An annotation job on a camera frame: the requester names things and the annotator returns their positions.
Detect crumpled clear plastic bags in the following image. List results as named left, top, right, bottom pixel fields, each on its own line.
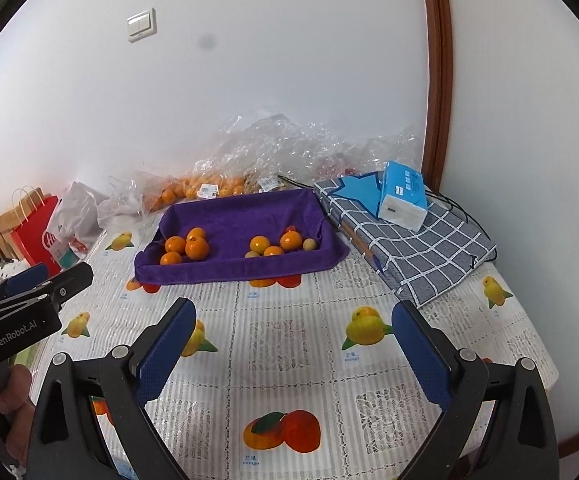
left=194, top=112, right=423, bottom=191

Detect person's left hand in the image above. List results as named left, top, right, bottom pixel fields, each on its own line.
left=0, top=363, right=34, bottom=467

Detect white wall light switch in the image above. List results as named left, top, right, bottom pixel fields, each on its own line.
left=126, top=7, right=159, bottom=44

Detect brown wooden door frame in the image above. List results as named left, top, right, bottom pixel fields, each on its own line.
left=416, top=0, right=456, bottom=196

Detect large orange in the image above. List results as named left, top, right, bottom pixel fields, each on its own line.
left=280, top=230, right=305, bottom=253

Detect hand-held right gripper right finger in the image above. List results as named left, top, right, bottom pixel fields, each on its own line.
left=392, top=300, right=560, bottom=480

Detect brown paper bag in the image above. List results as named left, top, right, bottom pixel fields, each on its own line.
left=0, top=186, right=46, bottom=263

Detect blue white tissue pack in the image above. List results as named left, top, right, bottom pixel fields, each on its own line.
left=376, top=160, right=429, bottom=231

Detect purple towel lined tray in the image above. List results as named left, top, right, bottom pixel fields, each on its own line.
left=134, top=188, right=351, bottom=286

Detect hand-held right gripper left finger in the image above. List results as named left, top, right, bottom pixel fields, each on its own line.
left=27, top=297, right=198, bottom=480

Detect black cable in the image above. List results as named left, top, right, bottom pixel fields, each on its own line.
left=422, top=185, right=496, bottom=267

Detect clear bag of oranges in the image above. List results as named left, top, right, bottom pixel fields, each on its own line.
left=132, top=170, right=250, bottom=213

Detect folded grey plaid cloth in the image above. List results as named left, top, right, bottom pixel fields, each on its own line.
left=313, top=174, right=498, bottom=310

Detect white plastic bag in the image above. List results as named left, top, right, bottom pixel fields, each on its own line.
left=50, top=181, right=108, bottom=267

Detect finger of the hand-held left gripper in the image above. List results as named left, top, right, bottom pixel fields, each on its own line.
left=0, top=262, right=94, bottom=314
left=0, top=263, right=51, bottom=303

